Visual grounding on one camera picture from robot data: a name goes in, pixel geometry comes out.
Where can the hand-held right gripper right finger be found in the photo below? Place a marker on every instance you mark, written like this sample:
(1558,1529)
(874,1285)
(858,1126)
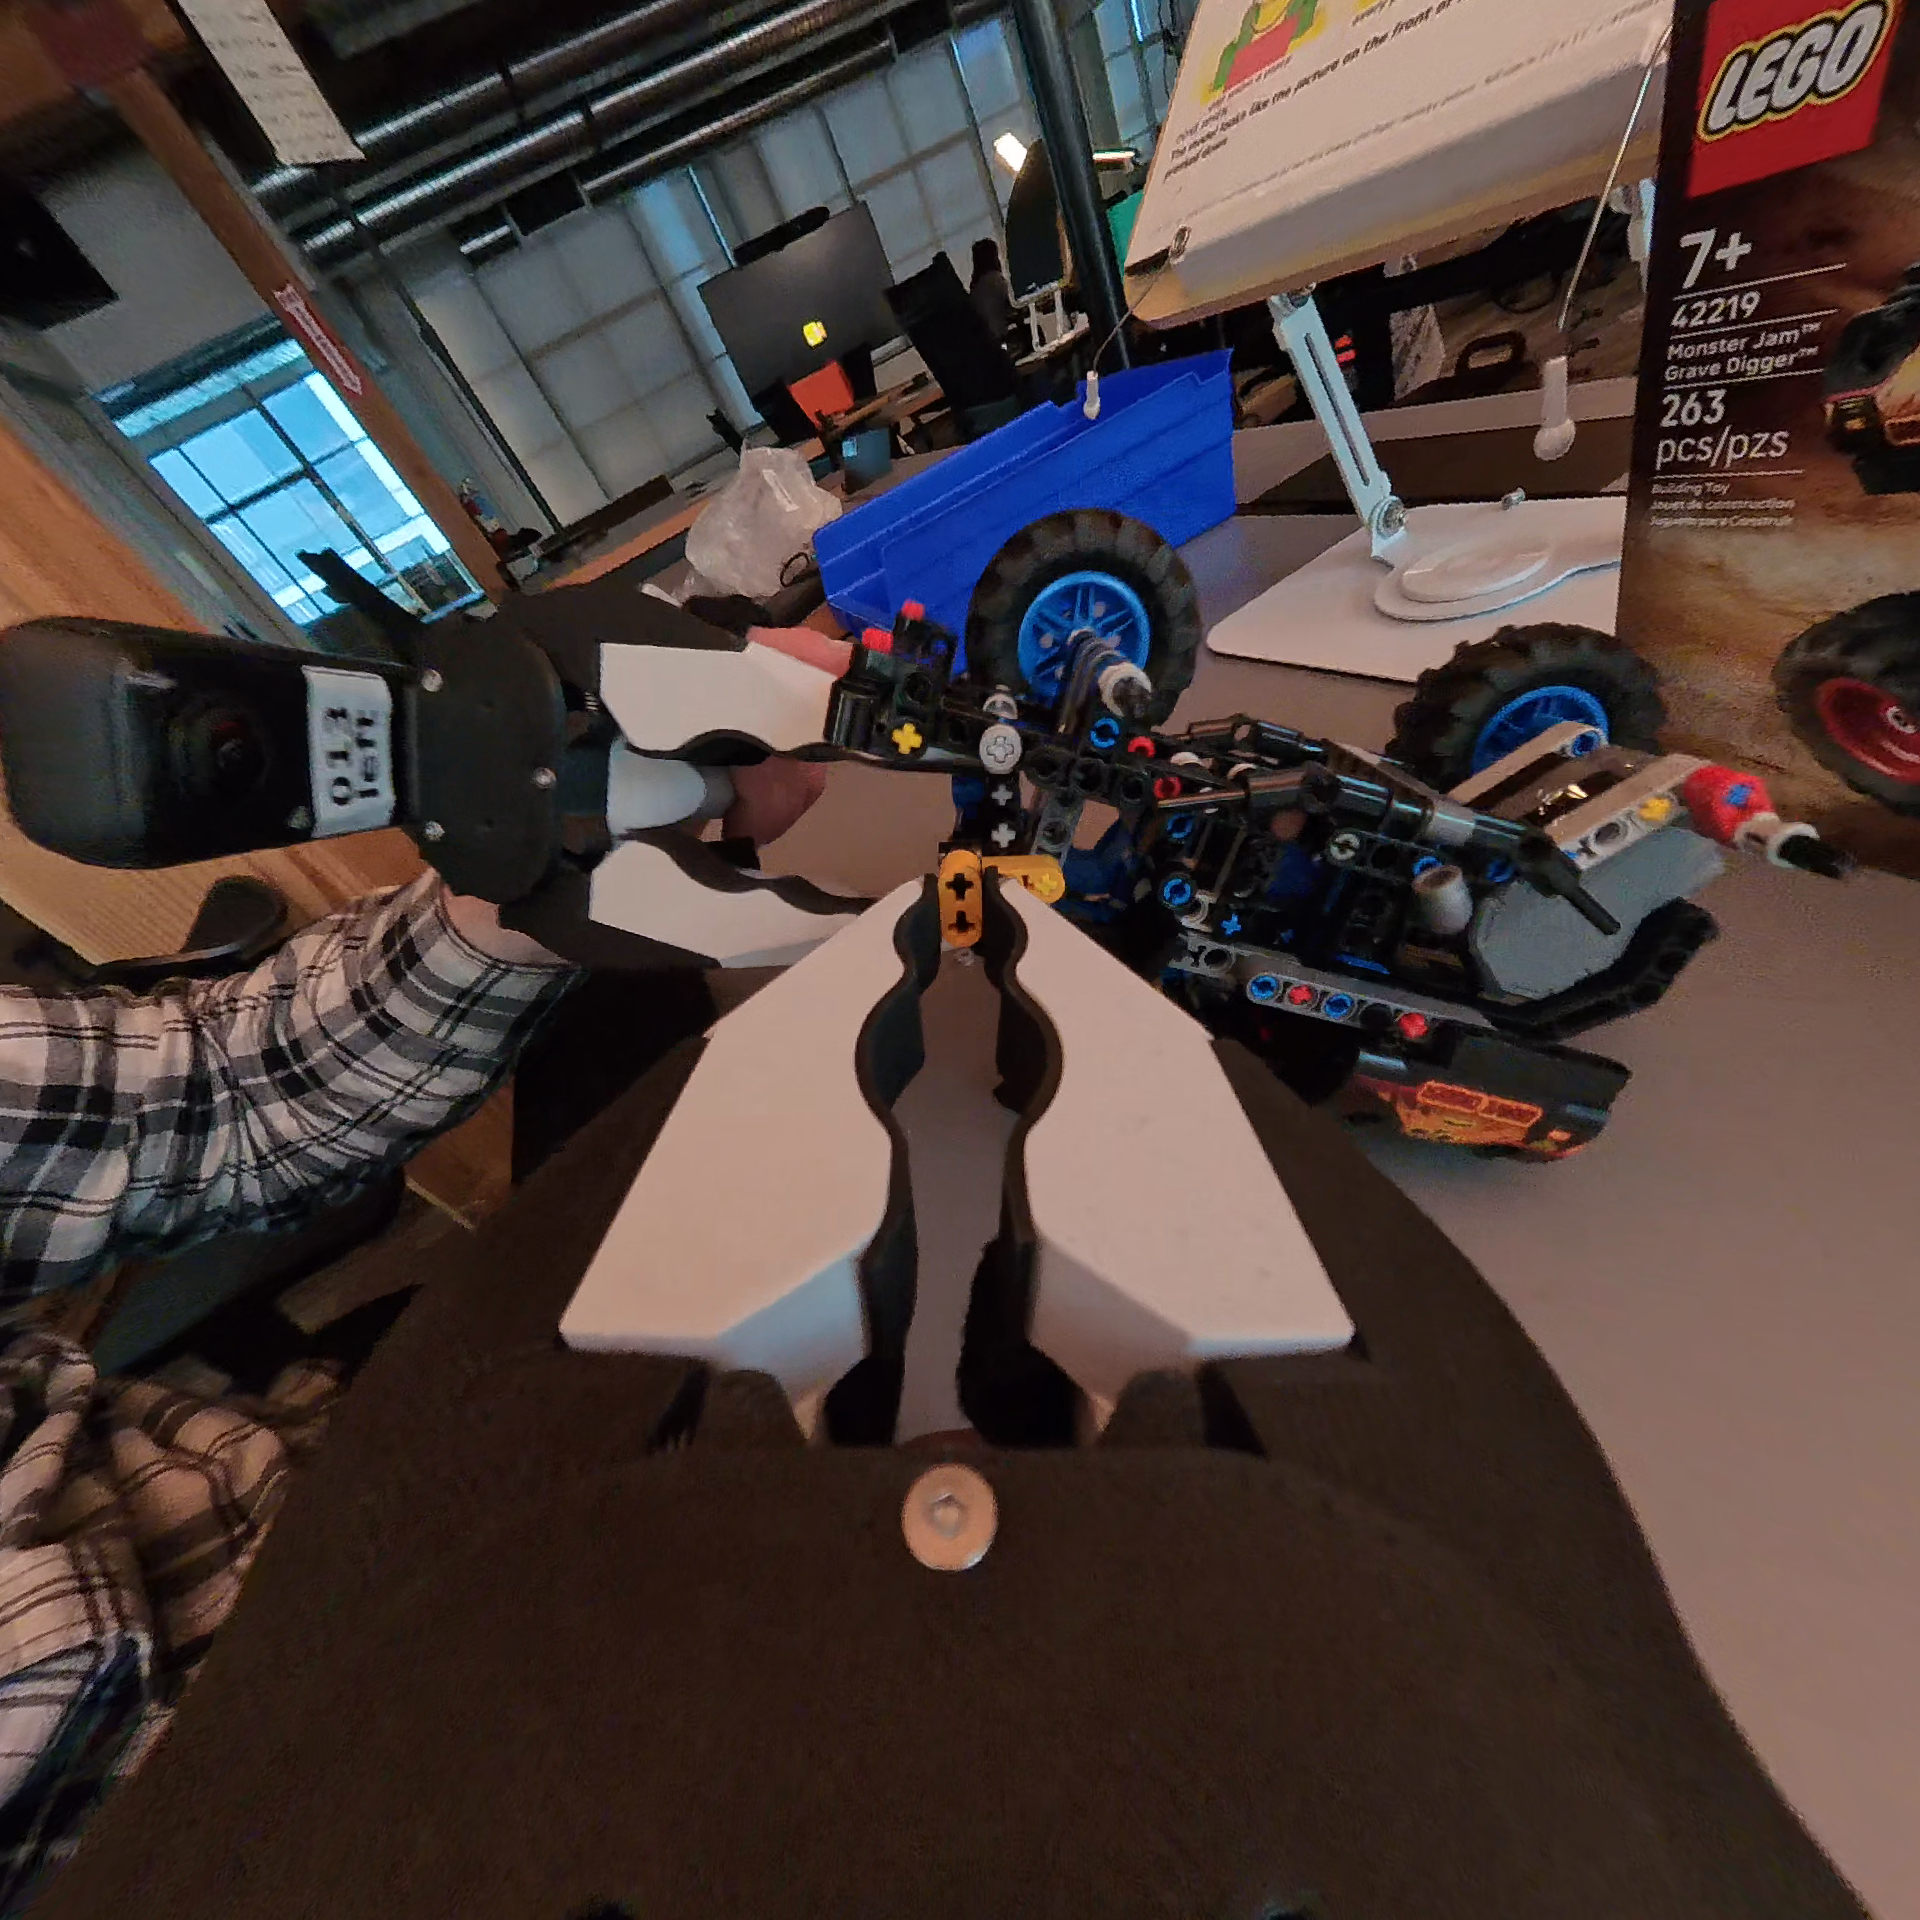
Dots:
(1186,1200)

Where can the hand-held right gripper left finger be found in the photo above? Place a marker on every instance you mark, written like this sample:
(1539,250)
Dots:
(722,1200)

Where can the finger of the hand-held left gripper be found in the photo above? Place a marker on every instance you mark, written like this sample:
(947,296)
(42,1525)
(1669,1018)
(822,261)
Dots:
(675,901)
(706,690)

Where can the toy brick monster truck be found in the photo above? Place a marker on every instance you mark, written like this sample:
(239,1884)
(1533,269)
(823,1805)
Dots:
(1349,885)

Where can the person's left forearm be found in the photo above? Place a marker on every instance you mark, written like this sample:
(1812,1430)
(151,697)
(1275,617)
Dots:
(226,1080)

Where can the person's left hand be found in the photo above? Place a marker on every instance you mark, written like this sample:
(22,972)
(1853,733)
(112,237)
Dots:
(780,809)

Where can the clear plastic bag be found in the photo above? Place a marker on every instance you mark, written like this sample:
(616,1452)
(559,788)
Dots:
(757,524)

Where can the blue plastic bin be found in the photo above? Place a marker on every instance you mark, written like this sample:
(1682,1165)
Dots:
(960,511)

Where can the orange chair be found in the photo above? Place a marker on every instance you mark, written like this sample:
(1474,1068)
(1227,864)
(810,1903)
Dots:
(822,393)

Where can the black monitor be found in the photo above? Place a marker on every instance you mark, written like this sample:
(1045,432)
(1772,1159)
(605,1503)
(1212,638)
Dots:
(796,300)

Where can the red sign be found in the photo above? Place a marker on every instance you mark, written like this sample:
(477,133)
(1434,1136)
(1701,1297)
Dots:
(324,342)

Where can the white tethered stylus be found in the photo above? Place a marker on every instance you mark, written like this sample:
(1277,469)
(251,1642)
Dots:
(1093,399)
(1555,422)

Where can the white tilted board stand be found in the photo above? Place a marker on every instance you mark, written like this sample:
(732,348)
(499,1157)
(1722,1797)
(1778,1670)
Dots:
(1500,599)

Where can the white paper notice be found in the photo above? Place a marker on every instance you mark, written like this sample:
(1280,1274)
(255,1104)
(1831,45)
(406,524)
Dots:
(270,76)

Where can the person's plaid shirt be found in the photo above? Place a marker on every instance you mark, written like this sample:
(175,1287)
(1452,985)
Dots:
(90,1575)

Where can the printed instruction sheet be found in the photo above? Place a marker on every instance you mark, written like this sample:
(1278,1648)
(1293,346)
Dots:
(1426,119)

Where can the toy set cardboard box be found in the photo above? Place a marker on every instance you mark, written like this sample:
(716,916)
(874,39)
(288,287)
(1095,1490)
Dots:
(1740,376)

